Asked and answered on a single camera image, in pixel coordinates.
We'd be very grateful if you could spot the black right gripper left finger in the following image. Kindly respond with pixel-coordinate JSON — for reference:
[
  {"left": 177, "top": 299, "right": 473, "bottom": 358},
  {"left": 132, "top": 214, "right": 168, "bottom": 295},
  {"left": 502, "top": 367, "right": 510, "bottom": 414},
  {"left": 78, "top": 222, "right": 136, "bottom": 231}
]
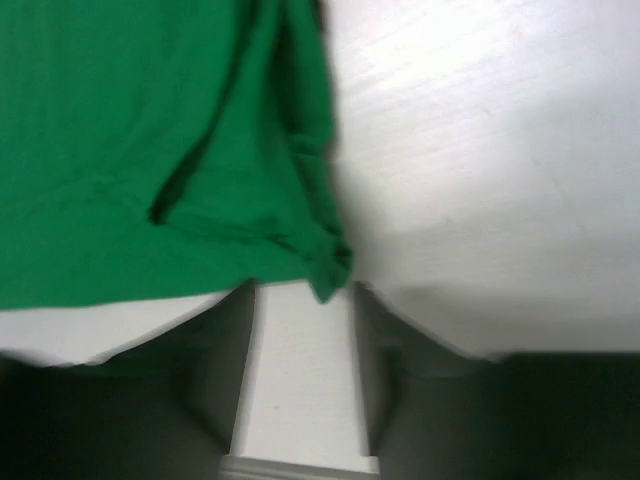
[{"left": 1, "top": 284, "right": 255, "bottom": 479}]

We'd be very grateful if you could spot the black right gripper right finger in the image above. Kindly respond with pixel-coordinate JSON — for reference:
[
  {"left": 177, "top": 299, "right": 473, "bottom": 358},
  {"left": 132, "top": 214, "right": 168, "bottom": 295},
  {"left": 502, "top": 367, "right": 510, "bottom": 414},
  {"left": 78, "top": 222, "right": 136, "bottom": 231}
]
[{"left": 353, "top": 283, "right": 639, "bottom": 479}]

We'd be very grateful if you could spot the green t shirt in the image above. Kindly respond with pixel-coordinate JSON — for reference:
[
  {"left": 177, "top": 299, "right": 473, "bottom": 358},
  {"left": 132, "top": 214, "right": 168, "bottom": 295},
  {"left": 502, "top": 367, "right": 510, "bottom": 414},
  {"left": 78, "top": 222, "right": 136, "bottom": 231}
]
[{"left": 1, "top": 1, "right": 353, "bottom": 310}]

